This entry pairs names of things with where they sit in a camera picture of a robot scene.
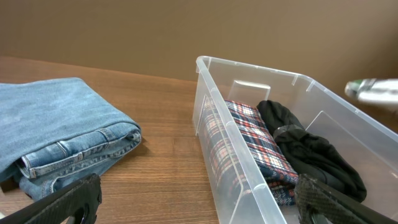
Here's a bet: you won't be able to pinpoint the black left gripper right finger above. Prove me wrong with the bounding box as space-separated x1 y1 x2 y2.
294 174 397 224

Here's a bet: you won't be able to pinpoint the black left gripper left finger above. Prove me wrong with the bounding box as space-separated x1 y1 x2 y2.
1 174 102 224

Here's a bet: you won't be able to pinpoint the black garment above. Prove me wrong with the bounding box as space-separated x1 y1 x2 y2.
257 100 367 202

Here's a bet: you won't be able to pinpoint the red navy plaid shirt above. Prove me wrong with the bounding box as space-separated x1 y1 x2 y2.
203 99 298 207

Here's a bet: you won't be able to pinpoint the white printed t-shirt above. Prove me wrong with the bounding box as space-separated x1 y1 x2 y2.
345 78 397 106

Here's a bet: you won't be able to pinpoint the folded blue jeans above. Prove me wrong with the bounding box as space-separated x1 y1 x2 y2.
1 78 142 200

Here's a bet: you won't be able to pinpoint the clear plastic storage bin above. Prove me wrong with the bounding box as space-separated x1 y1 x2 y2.
193 56 397 223

